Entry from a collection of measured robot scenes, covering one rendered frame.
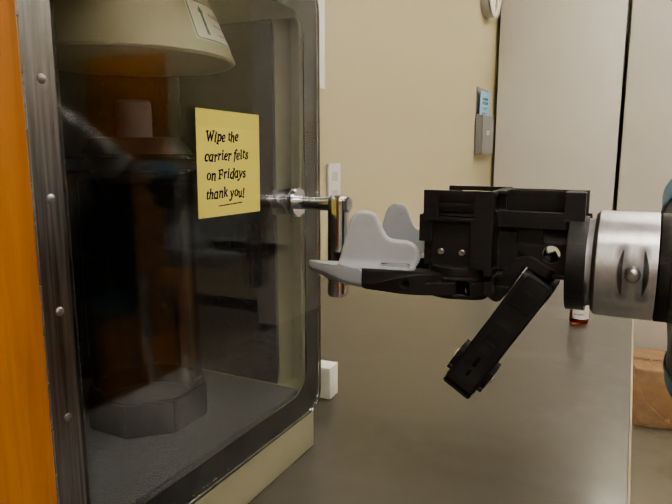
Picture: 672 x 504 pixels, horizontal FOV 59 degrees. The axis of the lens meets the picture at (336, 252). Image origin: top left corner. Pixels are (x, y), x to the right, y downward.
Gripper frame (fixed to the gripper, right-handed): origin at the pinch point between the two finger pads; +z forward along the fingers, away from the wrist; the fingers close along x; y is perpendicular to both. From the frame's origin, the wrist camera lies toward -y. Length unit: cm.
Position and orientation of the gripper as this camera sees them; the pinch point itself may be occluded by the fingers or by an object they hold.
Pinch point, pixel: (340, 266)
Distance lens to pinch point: 52.1
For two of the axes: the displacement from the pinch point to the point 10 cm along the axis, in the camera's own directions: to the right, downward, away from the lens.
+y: 0.0, -9.9, -1.6
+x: -4.5, 1.5, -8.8
